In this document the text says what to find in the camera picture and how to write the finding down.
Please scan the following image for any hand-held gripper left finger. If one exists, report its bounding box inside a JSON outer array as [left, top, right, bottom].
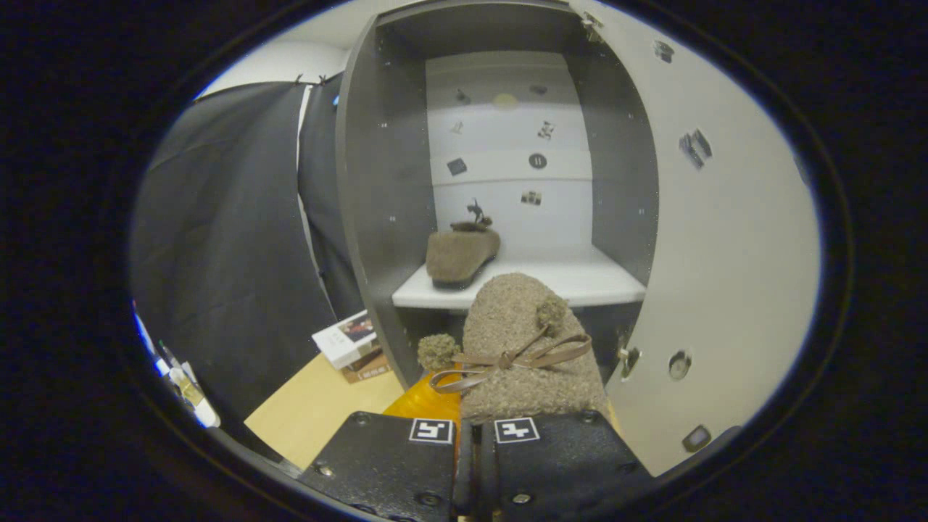
[[297, 372, 472, 522]]

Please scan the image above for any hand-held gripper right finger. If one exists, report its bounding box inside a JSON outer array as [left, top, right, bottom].
[[475, 410, 653, 522]]

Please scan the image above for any brown fuzzy slipper shoe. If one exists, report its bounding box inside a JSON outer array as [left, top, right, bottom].
[[418, 273, 611, 425], [425, 199, 501, 288]]

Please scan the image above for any dark grey shoe cabinet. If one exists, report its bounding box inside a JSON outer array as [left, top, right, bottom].
[[335, 0, 660, 389]]

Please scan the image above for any brown book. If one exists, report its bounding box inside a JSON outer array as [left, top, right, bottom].
[[341, 348, 392, 384]]

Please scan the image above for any white side table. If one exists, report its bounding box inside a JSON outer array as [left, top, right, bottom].
[[185, 399, 220, 428]]

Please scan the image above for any small clear bottle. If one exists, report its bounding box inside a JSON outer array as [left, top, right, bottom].
[[163, 344, 204, 407]]

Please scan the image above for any blue printed sign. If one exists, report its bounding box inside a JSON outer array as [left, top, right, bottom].
[[133, 301, 164, 370]]

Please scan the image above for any black backdrop cloth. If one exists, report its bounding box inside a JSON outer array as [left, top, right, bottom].
[[130, 72, 363, 421]]

